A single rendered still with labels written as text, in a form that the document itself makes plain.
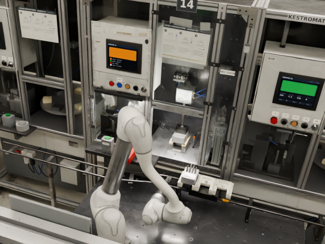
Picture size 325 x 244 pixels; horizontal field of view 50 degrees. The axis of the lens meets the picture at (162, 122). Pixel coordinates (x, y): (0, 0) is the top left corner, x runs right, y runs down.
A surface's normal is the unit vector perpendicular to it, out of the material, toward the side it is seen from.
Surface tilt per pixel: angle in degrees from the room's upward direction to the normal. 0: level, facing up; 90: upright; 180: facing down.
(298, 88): 90
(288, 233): 0
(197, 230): 0
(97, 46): 90
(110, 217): 5
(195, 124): 90
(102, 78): 90
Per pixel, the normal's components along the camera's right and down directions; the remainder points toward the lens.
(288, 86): -0.31, 0.44
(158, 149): 0.07, -0.87
